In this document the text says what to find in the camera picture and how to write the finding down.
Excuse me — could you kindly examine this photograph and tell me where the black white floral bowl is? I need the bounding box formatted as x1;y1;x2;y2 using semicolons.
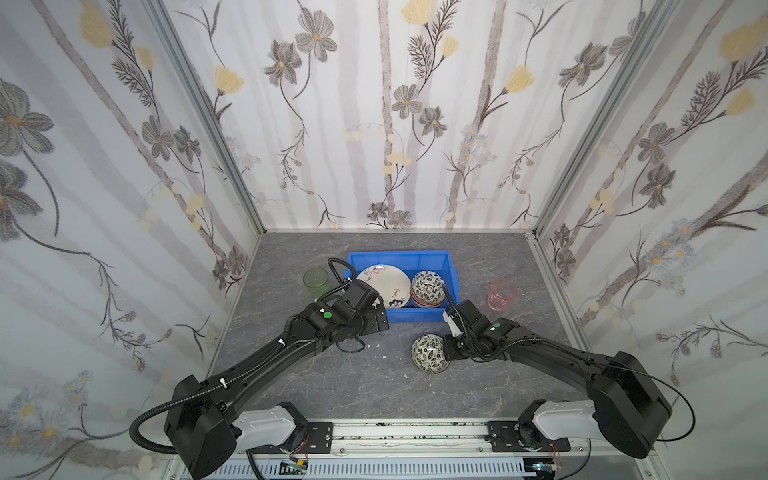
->
411;270;446;304
411;334;450;374

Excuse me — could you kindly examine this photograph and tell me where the cream plum blossom plate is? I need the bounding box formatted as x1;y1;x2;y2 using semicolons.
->
357;264;411;309

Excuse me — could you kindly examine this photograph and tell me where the green glass cup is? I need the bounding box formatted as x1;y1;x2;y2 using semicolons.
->
302;267;330;300

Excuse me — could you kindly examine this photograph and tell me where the pink glass cup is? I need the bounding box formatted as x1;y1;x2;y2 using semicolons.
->
487;278;519;312

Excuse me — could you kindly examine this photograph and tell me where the red patterned bottom bowl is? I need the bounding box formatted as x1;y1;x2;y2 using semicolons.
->
410;298;447;309

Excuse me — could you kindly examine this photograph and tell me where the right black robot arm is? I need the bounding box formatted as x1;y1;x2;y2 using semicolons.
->
442;300;673;459

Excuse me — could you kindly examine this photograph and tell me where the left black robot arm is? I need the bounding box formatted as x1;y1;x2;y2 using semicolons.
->
129;270;389;479

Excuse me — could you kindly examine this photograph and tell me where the blue plastic bin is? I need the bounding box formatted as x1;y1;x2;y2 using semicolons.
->
347;251;460;324

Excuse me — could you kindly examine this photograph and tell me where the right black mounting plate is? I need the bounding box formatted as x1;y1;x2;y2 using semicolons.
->
486;421;571;453

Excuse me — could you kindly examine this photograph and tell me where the black mounting plate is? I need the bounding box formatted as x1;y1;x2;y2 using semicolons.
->
486;421;571;453
289;422;334;455

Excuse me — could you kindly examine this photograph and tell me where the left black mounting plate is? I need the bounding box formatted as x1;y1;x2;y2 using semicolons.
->
289;422;334;455

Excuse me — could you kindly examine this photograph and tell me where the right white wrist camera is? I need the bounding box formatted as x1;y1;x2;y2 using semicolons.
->
442;310;463;338

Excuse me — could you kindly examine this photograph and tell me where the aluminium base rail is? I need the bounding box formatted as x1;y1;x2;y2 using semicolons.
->
210;419;661;479

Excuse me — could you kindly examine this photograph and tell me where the white slotted cable duct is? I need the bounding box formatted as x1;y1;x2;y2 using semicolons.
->
203;458;538;480

